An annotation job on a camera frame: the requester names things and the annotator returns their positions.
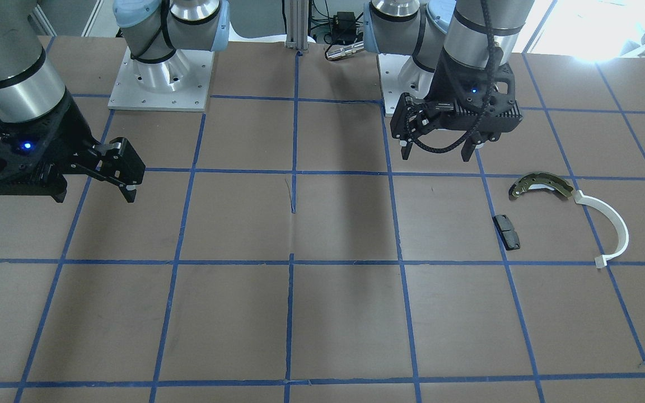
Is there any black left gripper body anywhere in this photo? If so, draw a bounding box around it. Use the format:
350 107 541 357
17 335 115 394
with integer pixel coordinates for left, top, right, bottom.
419 56 523 149

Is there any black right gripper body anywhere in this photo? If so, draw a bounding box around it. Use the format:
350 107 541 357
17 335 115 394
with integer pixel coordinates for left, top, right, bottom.
0 90 99 203

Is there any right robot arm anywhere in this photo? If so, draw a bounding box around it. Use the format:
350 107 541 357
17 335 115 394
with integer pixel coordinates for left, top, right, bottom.
0 1 230 203

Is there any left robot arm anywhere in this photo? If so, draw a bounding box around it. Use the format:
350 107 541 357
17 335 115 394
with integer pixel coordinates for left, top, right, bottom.
363 1 534 161

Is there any curved metal brake shoe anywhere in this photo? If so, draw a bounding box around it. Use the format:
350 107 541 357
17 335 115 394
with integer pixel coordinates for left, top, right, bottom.
508 171 575 199

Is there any silver metal cylinder plug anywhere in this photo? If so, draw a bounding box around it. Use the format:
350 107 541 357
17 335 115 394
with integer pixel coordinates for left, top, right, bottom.
325 41 365 62

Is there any black brake pad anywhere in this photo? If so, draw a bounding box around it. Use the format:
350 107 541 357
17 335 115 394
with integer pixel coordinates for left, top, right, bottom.
492 214 521 251

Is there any black power brick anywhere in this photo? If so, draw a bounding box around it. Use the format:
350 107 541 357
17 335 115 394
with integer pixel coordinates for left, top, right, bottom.
331 11 357 36

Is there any white curved plastic part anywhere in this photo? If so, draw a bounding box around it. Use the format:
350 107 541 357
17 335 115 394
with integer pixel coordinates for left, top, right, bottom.
571 189 630 269

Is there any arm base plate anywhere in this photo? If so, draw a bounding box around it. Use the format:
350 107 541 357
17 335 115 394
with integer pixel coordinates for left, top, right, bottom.
378 54 433 118
107 49 216 113

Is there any aluminium frame post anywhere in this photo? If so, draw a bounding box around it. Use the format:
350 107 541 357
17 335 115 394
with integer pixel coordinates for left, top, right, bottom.
283 1 311 54

